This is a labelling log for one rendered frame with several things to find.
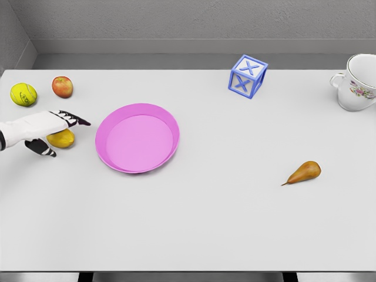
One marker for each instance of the yellow lemon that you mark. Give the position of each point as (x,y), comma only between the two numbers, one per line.
(62,139)

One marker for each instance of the brown pear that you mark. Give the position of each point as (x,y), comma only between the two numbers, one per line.
(305,171)

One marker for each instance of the blue letter block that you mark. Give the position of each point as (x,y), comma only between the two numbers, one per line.
(246,77)

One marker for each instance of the yellow tennis ball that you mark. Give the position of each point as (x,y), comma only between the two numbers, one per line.
(23,94)

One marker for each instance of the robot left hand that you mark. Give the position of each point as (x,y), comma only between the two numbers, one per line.
(41,124)

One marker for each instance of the red apple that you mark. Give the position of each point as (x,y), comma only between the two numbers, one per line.
(62,87)

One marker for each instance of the pink plate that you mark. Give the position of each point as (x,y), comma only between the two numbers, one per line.
(137,138)

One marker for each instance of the white floral cup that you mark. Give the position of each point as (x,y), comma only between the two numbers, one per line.
(357,85)

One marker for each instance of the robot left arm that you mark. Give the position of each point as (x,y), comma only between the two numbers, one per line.
(8,133)

